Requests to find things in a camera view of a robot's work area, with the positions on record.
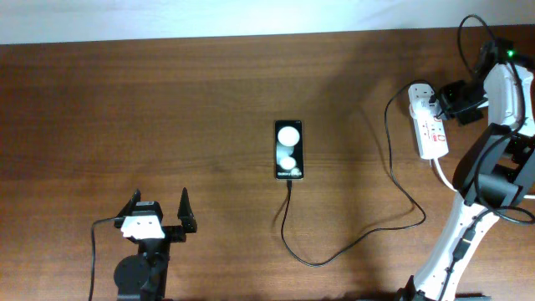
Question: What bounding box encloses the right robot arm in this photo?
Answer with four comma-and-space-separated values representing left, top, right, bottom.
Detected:
395, 38, 534, 300

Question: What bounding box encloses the black Samsung Galaxy phone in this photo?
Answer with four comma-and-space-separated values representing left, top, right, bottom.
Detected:
274, 120, 304, 181

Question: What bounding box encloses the white USB charger adapter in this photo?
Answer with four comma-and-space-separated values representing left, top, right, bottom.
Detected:
408, 84, 440, 120

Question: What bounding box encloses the white power strip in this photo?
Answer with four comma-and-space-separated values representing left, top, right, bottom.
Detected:
407, 83, 450, 161

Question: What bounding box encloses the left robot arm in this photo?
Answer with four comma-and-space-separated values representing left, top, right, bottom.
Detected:
114, 188, 197, 301

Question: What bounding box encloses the black USB charging cable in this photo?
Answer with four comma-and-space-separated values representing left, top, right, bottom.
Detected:
279, 79, 440, 268

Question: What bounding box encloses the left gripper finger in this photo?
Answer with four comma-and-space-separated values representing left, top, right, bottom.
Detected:
177, 187, 197, 232
114, 189, 141, 228

